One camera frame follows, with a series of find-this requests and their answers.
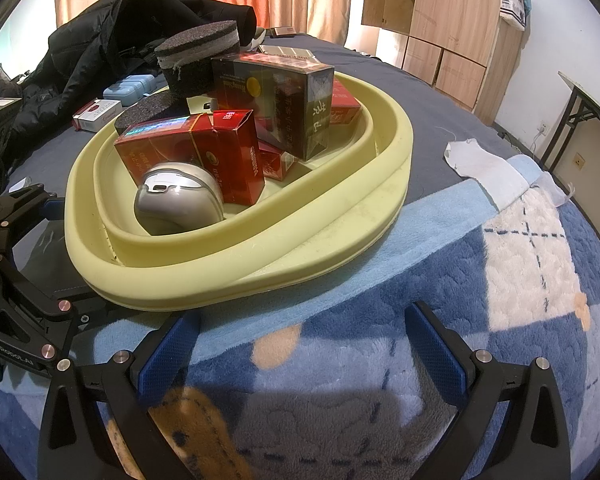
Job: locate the white cloth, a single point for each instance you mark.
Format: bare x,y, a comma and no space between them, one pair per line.
480,165

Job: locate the white and red cigarette pack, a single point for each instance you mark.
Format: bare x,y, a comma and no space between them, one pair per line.
97,112

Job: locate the red gift box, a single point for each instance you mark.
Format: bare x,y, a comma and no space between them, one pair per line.
155,152

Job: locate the dark box white lid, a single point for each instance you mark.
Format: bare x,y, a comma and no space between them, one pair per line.
0,106

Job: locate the wooden wardrobe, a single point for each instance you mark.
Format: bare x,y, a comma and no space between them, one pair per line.
460,20

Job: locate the striped flat box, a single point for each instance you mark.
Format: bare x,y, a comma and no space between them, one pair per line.
285,51

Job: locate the blue checkered plush blanket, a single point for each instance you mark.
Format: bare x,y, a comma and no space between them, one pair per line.
380,270

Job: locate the black jacket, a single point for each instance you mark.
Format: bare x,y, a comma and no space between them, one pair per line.
105,25

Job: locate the hanging white bag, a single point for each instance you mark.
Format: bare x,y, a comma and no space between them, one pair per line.
512,10

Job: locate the small brown box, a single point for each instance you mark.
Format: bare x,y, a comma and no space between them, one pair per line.
284,30

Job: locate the blue pill box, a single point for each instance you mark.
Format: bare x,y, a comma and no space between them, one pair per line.
127,89

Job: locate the yellow-green plastic basin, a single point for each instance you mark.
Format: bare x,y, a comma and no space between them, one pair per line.
280,240

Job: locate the black folding table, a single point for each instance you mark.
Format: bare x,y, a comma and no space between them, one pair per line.
580,105

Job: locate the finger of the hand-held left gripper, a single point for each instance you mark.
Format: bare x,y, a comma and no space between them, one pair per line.
35,300
15,205

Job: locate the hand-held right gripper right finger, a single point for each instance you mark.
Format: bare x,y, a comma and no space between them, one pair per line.
437,355

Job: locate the silver oval device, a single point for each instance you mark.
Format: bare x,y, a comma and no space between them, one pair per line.
180,200

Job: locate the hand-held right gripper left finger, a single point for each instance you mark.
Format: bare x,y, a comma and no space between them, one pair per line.
167,355

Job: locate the dark brown carton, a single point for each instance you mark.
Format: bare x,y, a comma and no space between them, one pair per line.
280,110

